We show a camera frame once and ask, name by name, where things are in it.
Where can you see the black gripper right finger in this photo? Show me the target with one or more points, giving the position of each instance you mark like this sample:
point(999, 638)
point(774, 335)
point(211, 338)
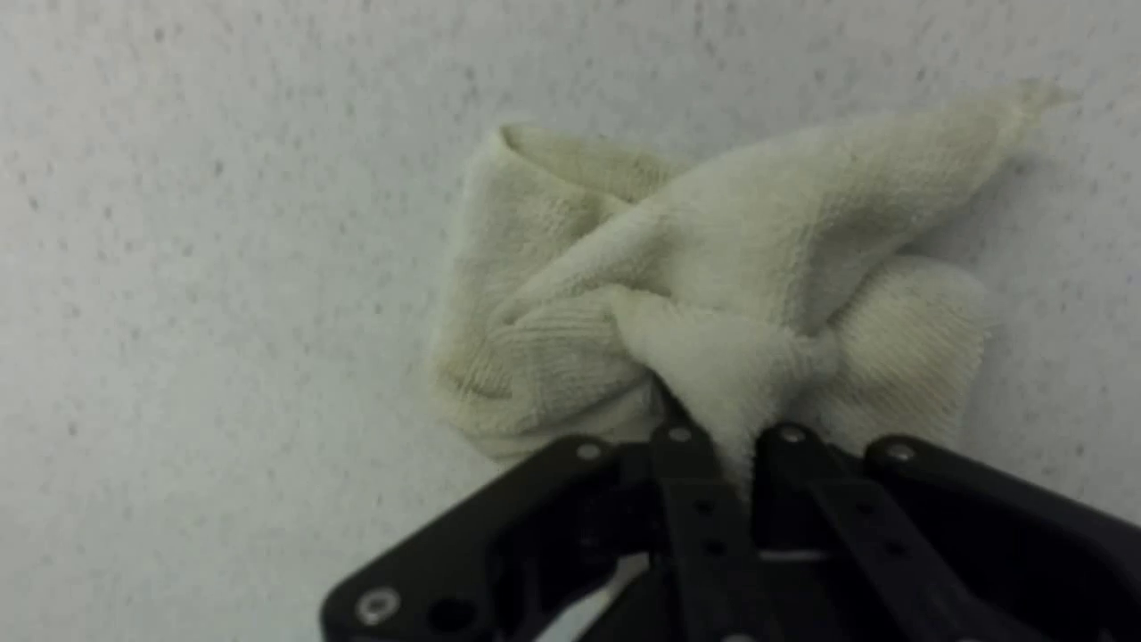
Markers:
point(928, 546)

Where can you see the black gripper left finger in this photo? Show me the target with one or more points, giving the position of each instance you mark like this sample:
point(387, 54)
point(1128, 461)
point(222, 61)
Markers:
point(690, 546)

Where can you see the cream wiping cloth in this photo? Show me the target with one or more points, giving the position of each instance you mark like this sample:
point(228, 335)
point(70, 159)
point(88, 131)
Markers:
point(737, 287)

